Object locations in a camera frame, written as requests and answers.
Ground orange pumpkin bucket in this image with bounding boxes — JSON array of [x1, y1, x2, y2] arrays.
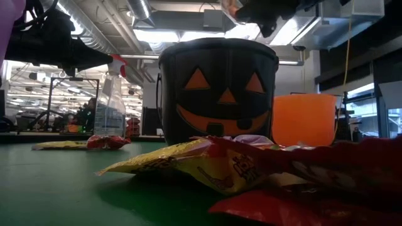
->
[[271, 93, 338, 148]]

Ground yellow hanging cable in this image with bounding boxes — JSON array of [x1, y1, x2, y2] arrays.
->
[[333, 0, 354, 141]]

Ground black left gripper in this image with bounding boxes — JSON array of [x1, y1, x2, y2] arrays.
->
[[23, 8, 114, 72]]

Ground red Skittles candy pack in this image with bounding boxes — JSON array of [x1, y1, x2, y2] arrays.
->
[[85, 134, 132, 151], [205, 136, 402, 226]]

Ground rectangular metal air duct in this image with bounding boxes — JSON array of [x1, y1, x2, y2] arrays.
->
[[256, 0, 386, 51]]

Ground small orange green item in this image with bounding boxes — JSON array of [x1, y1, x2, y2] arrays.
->
[[67, 123, 84, 134]]

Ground shiny round ventilation duct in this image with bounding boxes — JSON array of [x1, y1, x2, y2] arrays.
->
[[127, 0, 155, 28]]

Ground purple sour candy pack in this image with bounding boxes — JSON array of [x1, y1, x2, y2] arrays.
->
[[231, 134, 274, 148]]

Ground person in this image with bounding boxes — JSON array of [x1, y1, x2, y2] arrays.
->
[[77, 97, 97, 132]]

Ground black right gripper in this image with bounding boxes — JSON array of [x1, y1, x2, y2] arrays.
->
[[234, 0, 302, 38]]

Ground purple plastic bucket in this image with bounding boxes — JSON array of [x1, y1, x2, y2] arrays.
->
[[0, 0, 26, 62]]

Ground black cabinet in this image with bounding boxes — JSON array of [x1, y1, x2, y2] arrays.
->
[[141, 106, 164, 136]]

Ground black metal frame stand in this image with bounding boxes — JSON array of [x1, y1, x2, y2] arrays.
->
[[46, 77, 101, 133]]

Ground yellow sour candy pack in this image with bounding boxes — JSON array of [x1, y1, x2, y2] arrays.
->
[[31, 140, 89, 151], [95, 137, 280, 196]]

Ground red storage bins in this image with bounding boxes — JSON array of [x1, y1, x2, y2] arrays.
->
[[125, 116, 141, 137]]

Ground ribbed silver ventilation duct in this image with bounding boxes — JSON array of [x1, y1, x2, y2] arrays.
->
[[58, 0, 119, 55]]

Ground grey ceiling box unit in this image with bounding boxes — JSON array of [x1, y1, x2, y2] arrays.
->
[[203, 9, 226, 31]]

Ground black pumpkin face bucket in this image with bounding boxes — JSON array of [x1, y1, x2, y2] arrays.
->
[[156, 37, 280, 147]]

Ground green table mat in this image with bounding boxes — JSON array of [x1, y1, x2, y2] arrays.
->
[[0, 141, 402, 226]]

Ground ceiling light panel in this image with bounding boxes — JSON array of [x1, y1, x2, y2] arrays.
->
[[133, 29, 225, 43]]

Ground black wire rack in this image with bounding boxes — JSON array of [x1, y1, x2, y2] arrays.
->
[[337, 90, 365, 143]]

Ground black metal rack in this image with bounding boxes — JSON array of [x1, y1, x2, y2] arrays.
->
[[372, 59, 402, 139]]

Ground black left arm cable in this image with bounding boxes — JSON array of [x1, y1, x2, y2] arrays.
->
[[14, 0, 60, 31]]

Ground clear spray bottle red trigger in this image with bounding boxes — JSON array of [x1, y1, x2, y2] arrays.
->
[[93, 55, 129, 138]]

